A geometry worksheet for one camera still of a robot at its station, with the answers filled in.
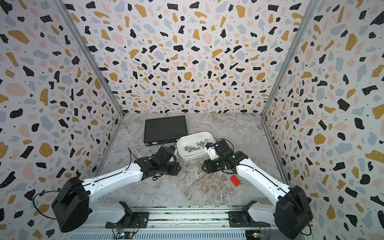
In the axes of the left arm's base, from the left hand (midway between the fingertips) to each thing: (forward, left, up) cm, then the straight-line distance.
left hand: (180, 167), depth 83 cm
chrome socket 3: (+17, -9, -9) cm, 21 cm away
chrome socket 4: (+21, -12, -8) cm, 26 cm away
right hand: (-2, -14, +3) cm, 14 cm away
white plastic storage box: (+19, -5, -9) cm, 22 cm away
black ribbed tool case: (+31, +15, -5) cm, 35 cm away
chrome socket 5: (+5, -3, -8) cm, 10 cm away
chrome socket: (+18, -3, -8) cm, 20 cm away
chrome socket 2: (+17, -6, -8) cm, 19 cm away
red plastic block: (-5, -31, -7) cm, 32 cm away
